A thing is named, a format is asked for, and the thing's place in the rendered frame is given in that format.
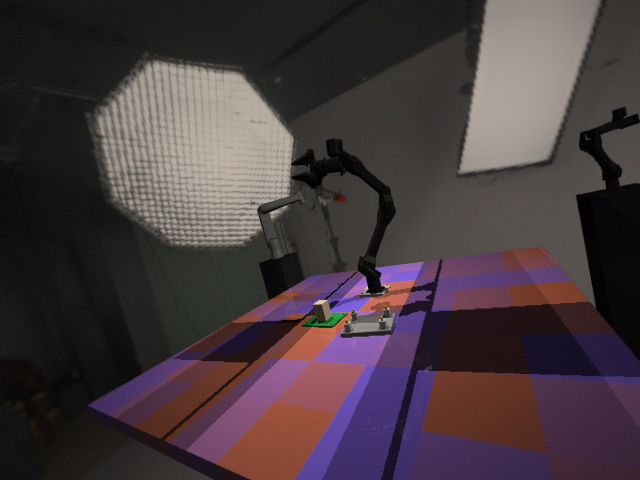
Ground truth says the green board with square handle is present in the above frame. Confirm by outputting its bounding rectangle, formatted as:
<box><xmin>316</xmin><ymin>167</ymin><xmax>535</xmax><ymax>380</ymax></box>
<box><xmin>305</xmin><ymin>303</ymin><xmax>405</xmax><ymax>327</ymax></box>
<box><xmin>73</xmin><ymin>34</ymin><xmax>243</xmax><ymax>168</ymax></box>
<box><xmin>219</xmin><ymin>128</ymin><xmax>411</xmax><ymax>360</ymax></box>
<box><xmin>302</xmin><ymin>300</ymin><xmax>347</xmax><ymax>328</ymax></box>

